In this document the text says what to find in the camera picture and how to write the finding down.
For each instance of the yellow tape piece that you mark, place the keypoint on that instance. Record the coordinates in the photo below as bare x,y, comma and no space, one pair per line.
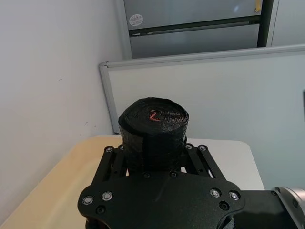
257,5

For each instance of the white partition board aluminium frame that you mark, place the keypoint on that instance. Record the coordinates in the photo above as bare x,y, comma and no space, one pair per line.
214,100

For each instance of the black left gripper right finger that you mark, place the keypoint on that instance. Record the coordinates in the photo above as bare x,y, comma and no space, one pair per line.
202,162

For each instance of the grey metal cabinet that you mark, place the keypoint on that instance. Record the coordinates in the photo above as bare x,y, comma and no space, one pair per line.
190,28

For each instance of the black taped cylinder red mark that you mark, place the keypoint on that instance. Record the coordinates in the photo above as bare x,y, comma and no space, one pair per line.
155,143

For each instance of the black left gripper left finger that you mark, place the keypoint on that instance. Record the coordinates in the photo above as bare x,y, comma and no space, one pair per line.
110,164

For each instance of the round white sticker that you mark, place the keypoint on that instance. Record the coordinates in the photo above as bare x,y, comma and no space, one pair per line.
136,19

